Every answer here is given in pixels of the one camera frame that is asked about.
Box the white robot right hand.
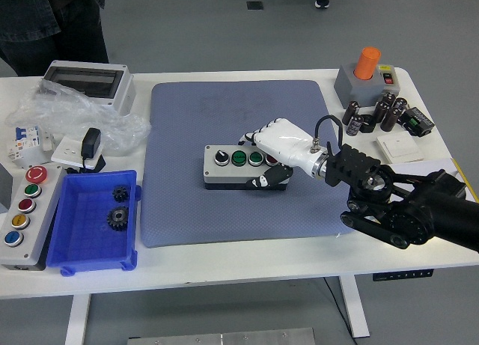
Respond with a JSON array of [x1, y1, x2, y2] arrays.
[[238, 117, 326, 191]]

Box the grey four-button control box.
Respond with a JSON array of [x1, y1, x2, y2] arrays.
[[203, 144, 291, 192]]

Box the grey five-button control box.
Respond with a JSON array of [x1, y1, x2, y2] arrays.
[[0, 164, 67, 272]]

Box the black capacitor with silver print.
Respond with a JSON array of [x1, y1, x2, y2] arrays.
[[346, 115, 364, 137]]

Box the blue-grey table mat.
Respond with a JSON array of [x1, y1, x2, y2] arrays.
[[140, 79, 356, 248]]

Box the orange cylinder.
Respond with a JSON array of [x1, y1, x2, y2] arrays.
[[353, 46, 382, 81]]

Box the black module with green label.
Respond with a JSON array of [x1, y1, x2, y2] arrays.
[[398, 106, 436, 138]]

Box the white and yellow cardboard box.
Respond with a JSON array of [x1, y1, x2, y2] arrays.
[[387, 157, 479, 204]]

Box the small black gear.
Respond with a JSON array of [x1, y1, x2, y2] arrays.
[[112, 185, 131, 203]]

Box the black table control panel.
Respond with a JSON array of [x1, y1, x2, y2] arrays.
[[372, 269, 435, 282]]

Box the white table leg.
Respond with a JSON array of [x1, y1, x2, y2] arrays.
[[338, 275, 371, 339], [64, 294, 92, 345]]

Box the large black gear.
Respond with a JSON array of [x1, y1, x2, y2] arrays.
[[106, 205, 130, 232]]

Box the black power adapter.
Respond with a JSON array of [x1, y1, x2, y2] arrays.
[[80, 126, 103, 161]]

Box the grey metal plate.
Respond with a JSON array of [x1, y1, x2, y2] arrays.
[[126, 326, 319, 345]]

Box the clear plastic bag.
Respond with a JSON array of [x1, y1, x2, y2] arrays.
[[5, 79, 153, 152]]

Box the blue plastic bin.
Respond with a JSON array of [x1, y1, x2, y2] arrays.
[[45, 168, 142, 277]]

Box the white circuit breaker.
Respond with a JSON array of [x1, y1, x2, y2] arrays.
[[6, 123, 55, 165]]

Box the black ring part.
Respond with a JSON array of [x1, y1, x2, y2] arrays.
[[359, 114, 377, 134]]

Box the grey switch box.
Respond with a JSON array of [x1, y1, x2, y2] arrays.
[[333, 63, 402, 109]]

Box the white wall switch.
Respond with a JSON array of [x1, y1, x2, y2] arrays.
[[376, 131, 425, 165]]

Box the black cable under table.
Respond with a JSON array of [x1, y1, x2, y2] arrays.
[[323, 277, 359, 345]]

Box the black adapter cord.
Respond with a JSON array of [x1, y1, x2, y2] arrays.
[[66, 156, 107, 174]]

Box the grey enclosure with transparent lid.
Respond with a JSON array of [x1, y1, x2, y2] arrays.
[[43, 59, 136, 116]]

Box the white wall socket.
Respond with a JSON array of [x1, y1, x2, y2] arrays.
[[50, 135, 106, 170]]

